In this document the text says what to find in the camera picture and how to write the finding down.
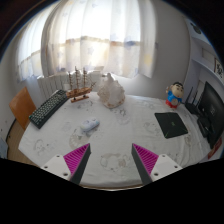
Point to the small black box device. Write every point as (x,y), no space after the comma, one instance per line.
(204,125)

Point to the cartoon boy figure clock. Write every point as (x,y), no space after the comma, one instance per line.
(174,95)

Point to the black keyboard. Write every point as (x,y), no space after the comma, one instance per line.
(48,108)

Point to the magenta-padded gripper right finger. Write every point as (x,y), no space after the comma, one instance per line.
(145,160)

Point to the orange wooden chair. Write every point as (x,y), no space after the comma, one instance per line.
(21,106)

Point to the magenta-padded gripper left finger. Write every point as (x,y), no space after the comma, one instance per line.
(77,159)

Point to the white printed tablecloth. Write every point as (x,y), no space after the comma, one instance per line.
(133,130)

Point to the wooden model sailing ship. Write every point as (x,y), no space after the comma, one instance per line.
(78,90)

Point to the black mouse pad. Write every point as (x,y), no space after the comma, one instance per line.
(170,124)

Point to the white wall shelf unit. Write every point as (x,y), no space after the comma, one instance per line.
(205,56)

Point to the white star-print curtain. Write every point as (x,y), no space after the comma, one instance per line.
(100,36)

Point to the black monitor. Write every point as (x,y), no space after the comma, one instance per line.
(213,110)

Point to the white cartoon-print computer mouse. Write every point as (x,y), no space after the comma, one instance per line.
(89,124)

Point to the large white conch shell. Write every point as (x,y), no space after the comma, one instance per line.
(111,93)

